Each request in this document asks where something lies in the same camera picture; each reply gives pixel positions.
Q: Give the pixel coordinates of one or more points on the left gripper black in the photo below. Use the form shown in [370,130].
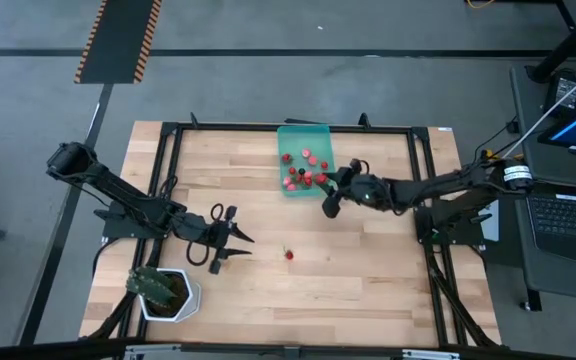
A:
[208,232]

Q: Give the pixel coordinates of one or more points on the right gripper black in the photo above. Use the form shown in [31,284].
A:
[368,192]

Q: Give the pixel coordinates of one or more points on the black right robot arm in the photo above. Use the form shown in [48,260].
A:
[443,187]

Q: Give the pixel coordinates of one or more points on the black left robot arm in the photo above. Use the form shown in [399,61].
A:
[128,197]

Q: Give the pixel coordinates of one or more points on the teal plastic tupperware container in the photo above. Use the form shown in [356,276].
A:
[298,140]

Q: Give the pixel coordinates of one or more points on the white hexagonal plant pot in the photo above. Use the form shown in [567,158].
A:
[194,295]

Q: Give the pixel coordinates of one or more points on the green cactus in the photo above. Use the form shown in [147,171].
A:
[148,287]

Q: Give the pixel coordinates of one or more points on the small white label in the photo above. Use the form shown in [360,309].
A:
[444,129]

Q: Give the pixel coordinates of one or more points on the slanted black floor tape strip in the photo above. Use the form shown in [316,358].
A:
[47,280]

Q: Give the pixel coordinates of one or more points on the grey side desk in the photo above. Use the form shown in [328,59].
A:
[523,125]

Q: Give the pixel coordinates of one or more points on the thin white rod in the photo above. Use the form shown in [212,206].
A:
[543,121]

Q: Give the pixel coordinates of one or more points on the dark grey laptop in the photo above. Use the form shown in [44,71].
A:
[568,225]

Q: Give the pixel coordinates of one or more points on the black mat with orange stripes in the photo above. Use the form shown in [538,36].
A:
[118,40]

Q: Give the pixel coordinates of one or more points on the black power adapter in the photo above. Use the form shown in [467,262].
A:
[563,92]

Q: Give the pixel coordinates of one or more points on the black stand pole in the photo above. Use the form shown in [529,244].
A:
[568,45]

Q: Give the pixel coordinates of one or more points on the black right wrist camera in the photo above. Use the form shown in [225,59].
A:
[332,207]

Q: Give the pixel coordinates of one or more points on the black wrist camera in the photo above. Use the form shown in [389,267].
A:
[215,267]
[332,207]

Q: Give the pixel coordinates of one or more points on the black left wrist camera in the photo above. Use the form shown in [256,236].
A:
[215,267]

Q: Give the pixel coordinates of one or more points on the black metal table frame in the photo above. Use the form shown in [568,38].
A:
[203,127]

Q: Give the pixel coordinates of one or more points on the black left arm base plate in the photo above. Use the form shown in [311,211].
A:
[110,231]

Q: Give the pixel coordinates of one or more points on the silver metal bracket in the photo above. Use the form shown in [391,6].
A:
[430,355]
[153,352]

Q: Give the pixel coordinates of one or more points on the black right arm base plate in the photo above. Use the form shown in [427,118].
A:
[470,239]

